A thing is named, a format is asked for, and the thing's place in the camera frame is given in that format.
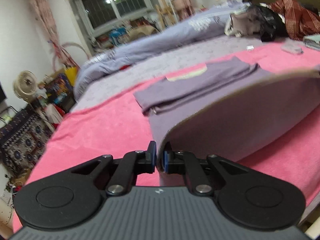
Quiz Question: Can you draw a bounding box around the lavender patterned bed sheet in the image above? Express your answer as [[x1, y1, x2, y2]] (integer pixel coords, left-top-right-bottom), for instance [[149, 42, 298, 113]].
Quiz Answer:
[[71, 35, 263, 112]]

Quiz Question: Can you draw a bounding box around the beige desk fan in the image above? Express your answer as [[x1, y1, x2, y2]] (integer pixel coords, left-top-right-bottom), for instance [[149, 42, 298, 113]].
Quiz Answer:
[[13, 70, 37, 103]]

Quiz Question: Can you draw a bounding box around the wooden easel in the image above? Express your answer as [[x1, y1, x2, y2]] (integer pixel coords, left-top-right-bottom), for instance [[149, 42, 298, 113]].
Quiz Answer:
[[155, 0, 178, 30]]

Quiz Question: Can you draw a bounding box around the red item under duvet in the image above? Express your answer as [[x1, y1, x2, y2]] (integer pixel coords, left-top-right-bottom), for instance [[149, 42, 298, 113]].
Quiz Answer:
[[119, 64, 131, 70]]

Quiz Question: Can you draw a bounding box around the yellow bag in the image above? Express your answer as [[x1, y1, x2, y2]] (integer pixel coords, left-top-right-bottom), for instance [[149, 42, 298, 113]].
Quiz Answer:
[[64, 65, 78, 87]]

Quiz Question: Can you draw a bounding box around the window with bars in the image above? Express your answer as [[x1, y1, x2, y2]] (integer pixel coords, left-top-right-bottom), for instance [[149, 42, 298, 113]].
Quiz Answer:
[[75, 0, 153, 34]]

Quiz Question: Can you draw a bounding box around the purple fleece garment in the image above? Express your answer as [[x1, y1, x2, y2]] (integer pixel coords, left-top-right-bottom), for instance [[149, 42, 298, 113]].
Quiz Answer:
[[134, 57, 319, 172]]

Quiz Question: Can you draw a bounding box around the colourful game box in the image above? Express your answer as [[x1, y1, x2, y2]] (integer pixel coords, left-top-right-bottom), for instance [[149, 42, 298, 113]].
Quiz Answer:
[[45, 74, 75, 106]]

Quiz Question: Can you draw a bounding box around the blue plush toy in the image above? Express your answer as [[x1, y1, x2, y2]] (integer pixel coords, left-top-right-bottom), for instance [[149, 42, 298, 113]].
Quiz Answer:
[[108, 27, 127, 46]]

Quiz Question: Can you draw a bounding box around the patterned dark cloth cover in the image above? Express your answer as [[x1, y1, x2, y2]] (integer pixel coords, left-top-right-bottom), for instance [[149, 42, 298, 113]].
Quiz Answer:
[[1, 107, 53, 176]]

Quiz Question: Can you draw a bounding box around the pink floral curtain left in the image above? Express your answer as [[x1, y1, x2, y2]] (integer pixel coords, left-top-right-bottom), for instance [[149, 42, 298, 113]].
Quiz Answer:
[[30, 0, 78, 68]]

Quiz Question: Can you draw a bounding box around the red striped cloth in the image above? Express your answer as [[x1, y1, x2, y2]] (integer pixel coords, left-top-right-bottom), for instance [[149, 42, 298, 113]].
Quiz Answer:
[[268, 0, 320, 41]]

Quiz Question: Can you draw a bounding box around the beige black clothing pile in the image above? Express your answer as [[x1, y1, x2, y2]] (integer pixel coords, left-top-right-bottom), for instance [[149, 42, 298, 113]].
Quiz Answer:
[[225, 4, 288, 42]]

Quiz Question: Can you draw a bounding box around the blue-grey floral duvet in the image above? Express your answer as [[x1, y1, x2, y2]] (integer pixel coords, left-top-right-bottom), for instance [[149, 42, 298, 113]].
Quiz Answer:
[[73, 1, 250, 100]]

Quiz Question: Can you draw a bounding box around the pink hula hoop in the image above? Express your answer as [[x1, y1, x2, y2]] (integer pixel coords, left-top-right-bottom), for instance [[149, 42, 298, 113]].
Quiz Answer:
[[51, 42, 92, 72]]

